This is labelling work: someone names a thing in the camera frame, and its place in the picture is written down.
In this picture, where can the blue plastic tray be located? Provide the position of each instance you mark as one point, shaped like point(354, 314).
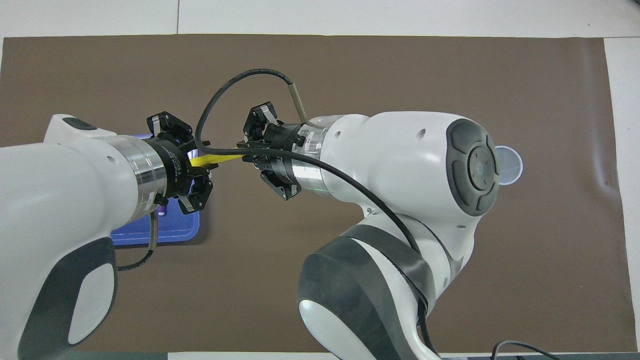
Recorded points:
point(175, 230)

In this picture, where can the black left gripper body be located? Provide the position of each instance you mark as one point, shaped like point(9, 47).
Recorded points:
point(175, 170)

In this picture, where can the brown table mat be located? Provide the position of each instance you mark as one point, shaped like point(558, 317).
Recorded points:
point(350, 60)

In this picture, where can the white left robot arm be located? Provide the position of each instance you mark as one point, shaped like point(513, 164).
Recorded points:
point(60, 200)

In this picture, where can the yellow pen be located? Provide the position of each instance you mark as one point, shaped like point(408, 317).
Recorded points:
point(220, 159)

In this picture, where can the translucent plastic cup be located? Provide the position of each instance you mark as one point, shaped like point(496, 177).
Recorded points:
point(512, 167)

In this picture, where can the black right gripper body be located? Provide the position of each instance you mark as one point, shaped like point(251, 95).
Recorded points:
point(282, 137)

